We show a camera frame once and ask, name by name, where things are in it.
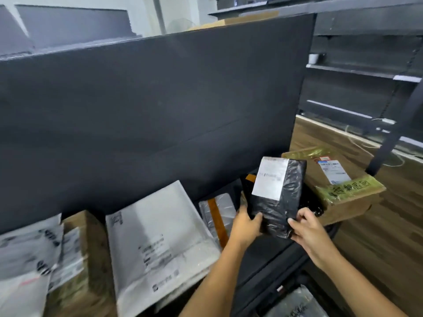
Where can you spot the person's left hand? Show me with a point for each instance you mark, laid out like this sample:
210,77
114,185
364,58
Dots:
243,228

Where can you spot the person's right hand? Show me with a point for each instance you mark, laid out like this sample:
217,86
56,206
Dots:
310,233

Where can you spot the person's right thumb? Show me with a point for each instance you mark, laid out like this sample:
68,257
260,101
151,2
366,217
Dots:
295,223

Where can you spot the person's left thumb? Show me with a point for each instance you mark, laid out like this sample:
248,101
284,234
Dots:
255,217

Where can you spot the black plastic parcel white label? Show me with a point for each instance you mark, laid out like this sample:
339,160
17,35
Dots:
277,194

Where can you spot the person's right forearm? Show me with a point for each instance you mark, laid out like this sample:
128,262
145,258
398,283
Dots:
358,287

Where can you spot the person's left forearm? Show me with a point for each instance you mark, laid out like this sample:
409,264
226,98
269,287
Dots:
214,281

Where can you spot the grey parcel with orange tape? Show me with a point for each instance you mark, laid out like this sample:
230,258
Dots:
218,217

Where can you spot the cardboard box with green tape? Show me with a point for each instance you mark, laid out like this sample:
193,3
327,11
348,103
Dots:
343,189

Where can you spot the grey plastic mailer bag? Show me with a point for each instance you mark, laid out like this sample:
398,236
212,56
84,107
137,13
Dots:
295,305

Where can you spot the large white mailer bag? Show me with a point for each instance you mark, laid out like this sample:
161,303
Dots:
158,247

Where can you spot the large black partition board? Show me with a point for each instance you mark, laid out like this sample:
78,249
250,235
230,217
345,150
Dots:
148,112

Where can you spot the white cup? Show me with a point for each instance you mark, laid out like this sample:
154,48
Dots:
313,58

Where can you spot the black metal shelving rack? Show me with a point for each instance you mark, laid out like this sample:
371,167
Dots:
360,62

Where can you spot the brown cardboard box white label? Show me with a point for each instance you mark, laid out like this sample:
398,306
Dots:
81,270

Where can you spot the flat brown cardboard sheet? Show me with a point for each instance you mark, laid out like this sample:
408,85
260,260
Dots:
236,20

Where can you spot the white printed mailer bag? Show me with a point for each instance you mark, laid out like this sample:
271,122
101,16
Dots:
26,260

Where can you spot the grey panel board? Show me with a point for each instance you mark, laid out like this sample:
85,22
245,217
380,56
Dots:
74,24

